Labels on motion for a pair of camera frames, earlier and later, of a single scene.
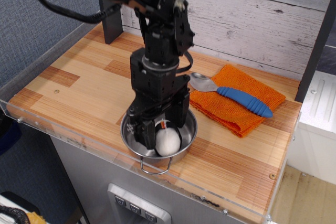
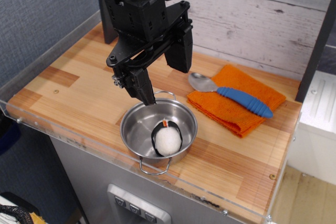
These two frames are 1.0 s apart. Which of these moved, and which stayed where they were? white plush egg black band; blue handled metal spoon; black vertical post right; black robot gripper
Moved: black robot gripper
Stayed: blue handled metal spoon; black vertical post right; white plush egg black band
